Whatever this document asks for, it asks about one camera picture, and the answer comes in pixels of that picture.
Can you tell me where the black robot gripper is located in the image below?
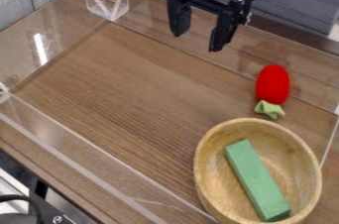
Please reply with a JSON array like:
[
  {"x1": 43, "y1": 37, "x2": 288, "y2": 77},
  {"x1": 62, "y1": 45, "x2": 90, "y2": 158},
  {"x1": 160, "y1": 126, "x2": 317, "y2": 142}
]
[{"x1": 167, "y1": 0, "x2": 255, "y2": 52}]

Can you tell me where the green rectangular block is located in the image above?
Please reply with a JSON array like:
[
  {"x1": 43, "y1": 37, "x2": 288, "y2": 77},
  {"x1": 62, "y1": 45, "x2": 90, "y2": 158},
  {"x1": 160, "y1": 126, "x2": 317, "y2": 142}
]
[{"x1": 224, "y1": 139, "x2": 291, "y2": 222}]

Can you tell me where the brown wooden bowl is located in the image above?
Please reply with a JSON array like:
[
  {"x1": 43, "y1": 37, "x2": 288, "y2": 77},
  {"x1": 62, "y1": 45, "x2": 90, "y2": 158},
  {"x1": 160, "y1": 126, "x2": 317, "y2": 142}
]
[{"x1": 194, "y1": 118, "x2": 322, "y2": 224}]

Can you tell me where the red plush strawberry toy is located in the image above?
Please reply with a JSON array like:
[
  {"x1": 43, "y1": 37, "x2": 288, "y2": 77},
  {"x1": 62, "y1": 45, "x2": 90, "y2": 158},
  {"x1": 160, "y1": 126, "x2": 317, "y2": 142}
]
[{"x1": 254, "y1": 64, "x2": 291, "y2": 119}]

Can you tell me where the black table leg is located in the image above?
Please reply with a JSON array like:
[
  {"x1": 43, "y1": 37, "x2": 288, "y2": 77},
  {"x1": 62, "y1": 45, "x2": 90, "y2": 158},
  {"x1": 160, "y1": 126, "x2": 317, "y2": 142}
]
[{"x1": 30, "y1": 176, "x2": 50, "y2": 199}]

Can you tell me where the black cable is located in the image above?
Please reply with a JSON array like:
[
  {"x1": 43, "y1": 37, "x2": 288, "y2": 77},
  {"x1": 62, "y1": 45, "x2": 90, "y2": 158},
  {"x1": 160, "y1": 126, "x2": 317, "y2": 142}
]
[{"x1": 0, "y1": 193, "x2": 46, "y2": 219}]

